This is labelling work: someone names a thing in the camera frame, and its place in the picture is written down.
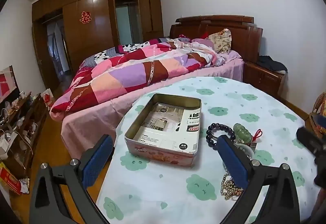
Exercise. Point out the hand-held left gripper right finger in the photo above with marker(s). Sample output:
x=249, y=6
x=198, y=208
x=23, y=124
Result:
x=233, y=163

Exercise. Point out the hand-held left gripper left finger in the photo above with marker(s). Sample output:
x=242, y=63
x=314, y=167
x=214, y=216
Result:
x=98, y=163

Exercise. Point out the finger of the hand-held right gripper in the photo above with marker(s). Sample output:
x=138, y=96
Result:
x=320, y=122
x=309, y=140

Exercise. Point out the green jade bangle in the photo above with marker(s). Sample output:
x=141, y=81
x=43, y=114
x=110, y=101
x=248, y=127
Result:
x=242, y=131

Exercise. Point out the pink rectangular tin box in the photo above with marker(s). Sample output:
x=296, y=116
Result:
x=163, y=155

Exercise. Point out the wooden chair with cushion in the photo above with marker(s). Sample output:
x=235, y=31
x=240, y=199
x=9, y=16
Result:
x=320, y=103

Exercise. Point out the bed with pink sheet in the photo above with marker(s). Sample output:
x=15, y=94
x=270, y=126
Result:
x=84, y=124

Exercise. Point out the cloud print tablecloth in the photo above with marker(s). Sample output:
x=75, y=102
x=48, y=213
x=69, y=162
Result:
x=254, y=112

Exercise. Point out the printed paper sheet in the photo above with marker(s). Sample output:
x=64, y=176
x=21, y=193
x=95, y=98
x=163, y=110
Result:
x=175, y=127

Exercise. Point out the wooden nightstand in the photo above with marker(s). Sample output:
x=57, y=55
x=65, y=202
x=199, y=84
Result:
x=262, y=79

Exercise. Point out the dark clothes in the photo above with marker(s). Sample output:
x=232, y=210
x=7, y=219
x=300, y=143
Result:
x=272, y=63

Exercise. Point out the wooden media cabinet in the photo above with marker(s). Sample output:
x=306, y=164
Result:
x=28, y=122

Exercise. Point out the white and red shopping bag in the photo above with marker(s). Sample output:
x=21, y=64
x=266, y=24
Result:
x=47, y=98

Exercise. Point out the patchwork quilt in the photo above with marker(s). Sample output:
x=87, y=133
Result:
x=122, y=76

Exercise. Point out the red cardboard box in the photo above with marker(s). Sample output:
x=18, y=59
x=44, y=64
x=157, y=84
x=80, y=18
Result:
x=9, y=179

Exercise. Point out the wooden headboard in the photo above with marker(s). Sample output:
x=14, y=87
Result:
x=244, y=35

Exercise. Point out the television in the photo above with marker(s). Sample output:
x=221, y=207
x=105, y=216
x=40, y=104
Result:
x=7, y=84

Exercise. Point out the floral pillow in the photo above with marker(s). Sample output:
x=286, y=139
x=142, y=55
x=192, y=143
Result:
x=221, y=40

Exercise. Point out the wooden wardrobe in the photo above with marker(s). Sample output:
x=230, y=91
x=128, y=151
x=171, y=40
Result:
x=99, y=33

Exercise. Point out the red paper decoration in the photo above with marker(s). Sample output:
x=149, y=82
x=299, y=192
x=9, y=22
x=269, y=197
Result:
x=85, y=17

